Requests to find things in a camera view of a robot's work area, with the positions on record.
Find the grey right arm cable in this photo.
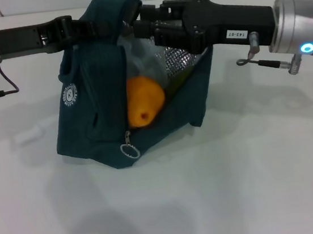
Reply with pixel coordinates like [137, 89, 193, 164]
[232, 25, 306, 83]

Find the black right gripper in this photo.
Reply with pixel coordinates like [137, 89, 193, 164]
[130, 0, 280, 63]

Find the dark teal insulated lunch bag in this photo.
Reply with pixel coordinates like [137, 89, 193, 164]
[38, 0, 226, 178]

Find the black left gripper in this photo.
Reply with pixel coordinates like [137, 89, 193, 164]
[0, 10, 117, 61]

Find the green cucumber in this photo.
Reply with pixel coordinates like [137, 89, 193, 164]
[164, 68, 199, 98]

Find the orange yellow pear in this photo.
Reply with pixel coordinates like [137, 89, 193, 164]
[122, 73, 170, 130]

